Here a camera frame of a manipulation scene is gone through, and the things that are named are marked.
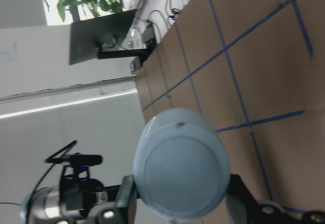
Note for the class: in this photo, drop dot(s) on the light blue ikea cup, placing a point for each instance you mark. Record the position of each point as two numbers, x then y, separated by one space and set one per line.
181 168

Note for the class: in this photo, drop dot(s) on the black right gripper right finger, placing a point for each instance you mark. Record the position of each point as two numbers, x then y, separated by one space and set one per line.
240 203

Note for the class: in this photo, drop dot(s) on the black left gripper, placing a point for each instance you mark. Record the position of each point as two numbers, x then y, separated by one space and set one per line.
79 193

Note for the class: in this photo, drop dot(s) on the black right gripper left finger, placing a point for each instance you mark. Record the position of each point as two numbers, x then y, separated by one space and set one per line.
126 200

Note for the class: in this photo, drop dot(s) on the black monitor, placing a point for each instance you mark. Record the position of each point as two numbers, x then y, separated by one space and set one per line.
100 37

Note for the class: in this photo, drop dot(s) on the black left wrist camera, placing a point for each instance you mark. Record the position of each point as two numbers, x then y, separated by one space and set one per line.
78 159

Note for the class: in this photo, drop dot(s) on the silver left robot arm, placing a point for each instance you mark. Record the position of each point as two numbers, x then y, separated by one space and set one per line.
43 207

